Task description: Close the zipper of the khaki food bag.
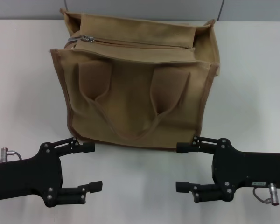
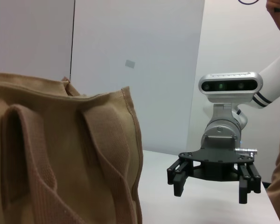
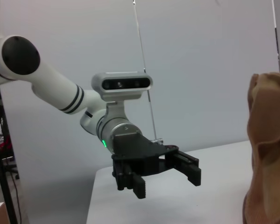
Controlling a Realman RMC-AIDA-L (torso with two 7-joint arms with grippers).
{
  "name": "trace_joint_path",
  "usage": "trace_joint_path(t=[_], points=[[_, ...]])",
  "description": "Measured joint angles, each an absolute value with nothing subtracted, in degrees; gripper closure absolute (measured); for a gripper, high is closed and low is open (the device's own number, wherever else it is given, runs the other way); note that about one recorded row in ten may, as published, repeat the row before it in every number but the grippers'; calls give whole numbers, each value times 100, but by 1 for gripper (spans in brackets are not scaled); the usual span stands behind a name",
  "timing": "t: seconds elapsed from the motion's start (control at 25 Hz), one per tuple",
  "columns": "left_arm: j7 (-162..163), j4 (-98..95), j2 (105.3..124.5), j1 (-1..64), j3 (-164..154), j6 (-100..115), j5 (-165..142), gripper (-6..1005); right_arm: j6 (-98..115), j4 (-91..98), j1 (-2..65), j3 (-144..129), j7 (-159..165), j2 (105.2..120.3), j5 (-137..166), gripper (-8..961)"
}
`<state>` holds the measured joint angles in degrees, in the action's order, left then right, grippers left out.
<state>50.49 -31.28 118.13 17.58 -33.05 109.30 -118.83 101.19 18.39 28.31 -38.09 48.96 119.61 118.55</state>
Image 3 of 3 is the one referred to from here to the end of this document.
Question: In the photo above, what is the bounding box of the khaki canvas food bag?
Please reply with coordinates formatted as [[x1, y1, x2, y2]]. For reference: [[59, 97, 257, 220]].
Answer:
[[244, 72, 280, 224]]

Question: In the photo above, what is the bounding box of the black stand pole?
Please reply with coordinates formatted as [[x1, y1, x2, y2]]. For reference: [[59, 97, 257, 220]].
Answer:
[[0, 121, 17, 224]]

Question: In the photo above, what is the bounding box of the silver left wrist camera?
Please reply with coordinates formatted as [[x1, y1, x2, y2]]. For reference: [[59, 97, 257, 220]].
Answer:
[[91, 71, 154, 103]]

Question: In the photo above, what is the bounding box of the black office chair base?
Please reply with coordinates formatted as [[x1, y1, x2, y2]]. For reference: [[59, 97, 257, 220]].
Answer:
[[2, 156, 21, 180]]

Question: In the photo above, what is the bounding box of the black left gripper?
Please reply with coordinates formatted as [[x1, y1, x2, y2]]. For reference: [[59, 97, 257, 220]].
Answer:
[[111, 132, 202, 200]]

